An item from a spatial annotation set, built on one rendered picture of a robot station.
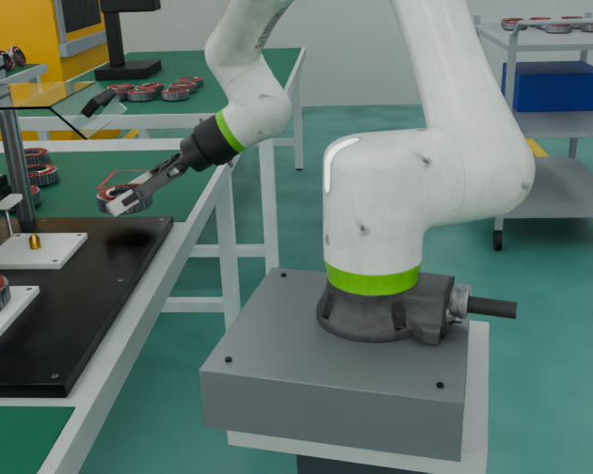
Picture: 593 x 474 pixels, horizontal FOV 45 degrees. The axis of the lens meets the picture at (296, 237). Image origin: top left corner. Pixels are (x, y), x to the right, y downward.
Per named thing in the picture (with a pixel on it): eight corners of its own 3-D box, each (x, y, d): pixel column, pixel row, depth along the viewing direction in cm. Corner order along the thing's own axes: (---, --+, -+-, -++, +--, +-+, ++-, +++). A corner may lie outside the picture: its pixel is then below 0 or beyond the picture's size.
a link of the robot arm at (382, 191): (457, 282, 92) (468, 138, 85) (348, 304, 87) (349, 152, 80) (408, 247, 103) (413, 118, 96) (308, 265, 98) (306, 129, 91)
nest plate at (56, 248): (88, 238, 143) (87, 232, 142) (60, 269, 129) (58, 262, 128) (15, 238, 144) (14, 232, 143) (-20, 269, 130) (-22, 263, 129)
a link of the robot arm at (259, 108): (295, 118, 133) (307, 122, 144) (262, 60, 133) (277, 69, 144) (232, 155, 136) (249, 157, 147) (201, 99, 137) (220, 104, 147)
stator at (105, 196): (158, 197, 154) (156, 181, 152) (145, 215, 143) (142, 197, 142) (108, 198, 155) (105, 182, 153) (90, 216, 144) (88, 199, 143)
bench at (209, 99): (309, 166, 456) (305, 46, 428) (287, 296, 285) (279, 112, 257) (141, 168, 464) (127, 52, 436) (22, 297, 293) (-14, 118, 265)
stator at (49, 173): (5, 187, 183) (2, 173, 182) (34, 174, 193) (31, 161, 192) (40, 190, 180) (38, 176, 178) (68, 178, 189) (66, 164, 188)
